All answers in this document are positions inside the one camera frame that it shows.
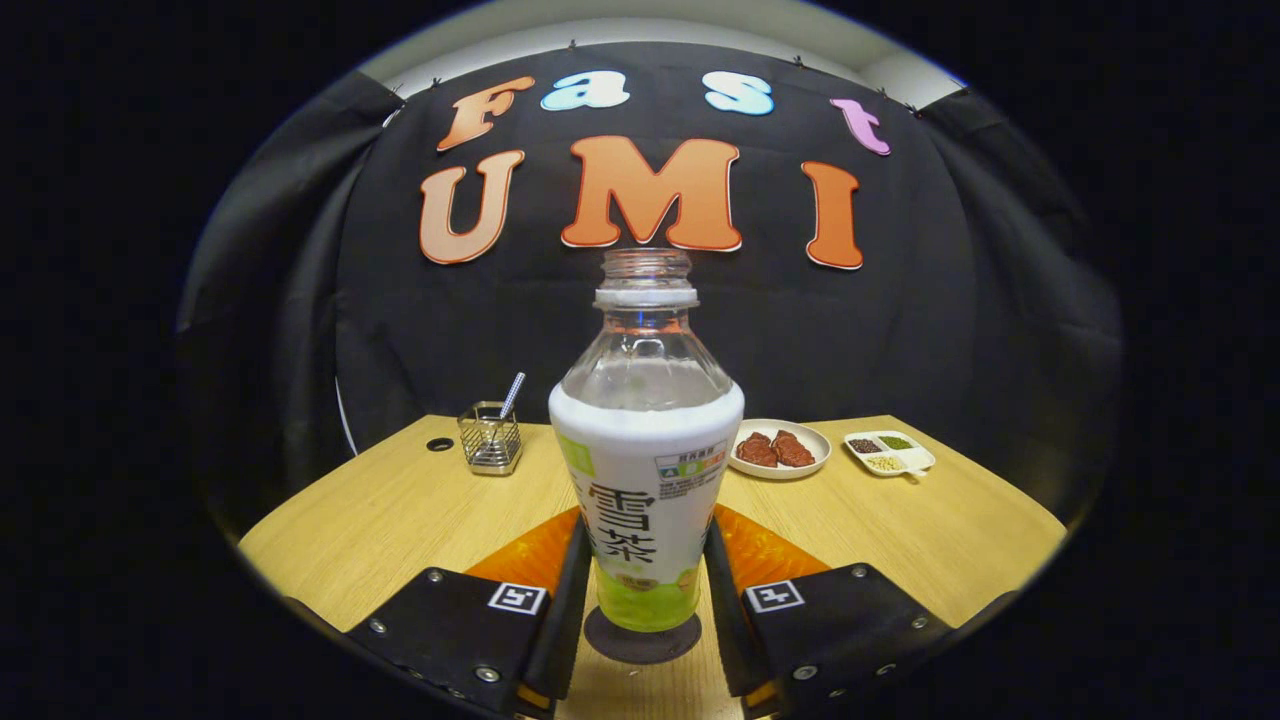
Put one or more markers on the white divided dish with beans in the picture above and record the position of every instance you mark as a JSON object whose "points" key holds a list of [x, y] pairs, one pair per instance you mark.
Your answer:
{"points": [[890, 455]]}

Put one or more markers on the wooden table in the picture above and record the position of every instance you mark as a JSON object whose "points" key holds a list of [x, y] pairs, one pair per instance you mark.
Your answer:
{"points": [[400, 520]]}

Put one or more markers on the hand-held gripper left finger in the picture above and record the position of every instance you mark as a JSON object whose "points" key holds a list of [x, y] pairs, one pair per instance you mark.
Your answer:
{"points": [[570, 620]]}

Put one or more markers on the white green label juice bottle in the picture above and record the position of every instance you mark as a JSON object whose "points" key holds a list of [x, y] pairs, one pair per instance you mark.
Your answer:
{"points": [[645, 470]]}

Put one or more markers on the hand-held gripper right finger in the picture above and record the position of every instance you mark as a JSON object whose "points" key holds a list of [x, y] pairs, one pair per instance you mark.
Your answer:
{"points": [[722, 620]]}

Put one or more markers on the red meat slice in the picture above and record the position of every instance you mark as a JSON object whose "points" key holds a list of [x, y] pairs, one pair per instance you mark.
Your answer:
{"points": [[794, 450], [757, 450]]}

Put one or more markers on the black backdrop cloth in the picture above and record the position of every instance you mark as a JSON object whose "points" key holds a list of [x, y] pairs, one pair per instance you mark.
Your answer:
{"points": [[400, 330]]}

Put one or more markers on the white round plate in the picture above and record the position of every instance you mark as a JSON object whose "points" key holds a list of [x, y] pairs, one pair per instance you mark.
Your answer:
{"points": [[820, 450]]}

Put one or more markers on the dark brown round coaster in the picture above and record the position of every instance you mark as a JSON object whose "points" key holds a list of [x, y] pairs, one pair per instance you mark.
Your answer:
{"points": [[640, 647]]}

